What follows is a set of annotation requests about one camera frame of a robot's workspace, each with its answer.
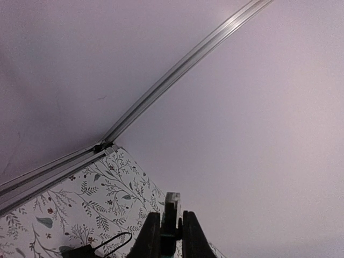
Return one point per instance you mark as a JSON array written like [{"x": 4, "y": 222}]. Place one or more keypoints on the black ethernet cable pulled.
[{"x": 169, "y": 232}]

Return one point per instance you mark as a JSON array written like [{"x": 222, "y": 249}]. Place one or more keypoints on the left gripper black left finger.
[{"x": 147, "y": 244}]

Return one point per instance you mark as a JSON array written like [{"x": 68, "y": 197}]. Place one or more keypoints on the left aluminium frame post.
[{"x": 200, "y": 51}]

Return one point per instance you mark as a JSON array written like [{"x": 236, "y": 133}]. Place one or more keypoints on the black power adapter plug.
[{"x": 89, "y": 251}]

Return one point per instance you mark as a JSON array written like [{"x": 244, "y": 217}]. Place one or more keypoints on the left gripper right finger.
[{"x": 194, "y": 242}]

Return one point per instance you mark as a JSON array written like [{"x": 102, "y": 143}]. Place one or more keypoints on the floral table mat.
[{"x": 104, "y": 205}]

